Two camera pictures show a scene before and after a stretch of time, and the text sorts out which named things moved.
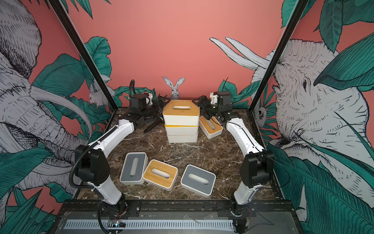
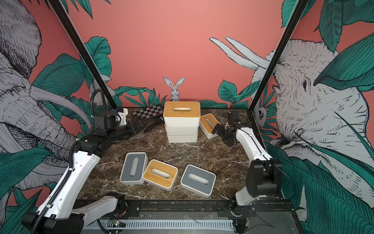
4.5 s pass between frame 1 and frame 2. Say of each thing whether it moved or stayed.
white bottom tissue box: stayed
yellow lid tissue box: stayed
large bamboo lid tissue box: stayed
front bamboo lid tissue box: stayed
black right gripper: moved
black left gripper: moved
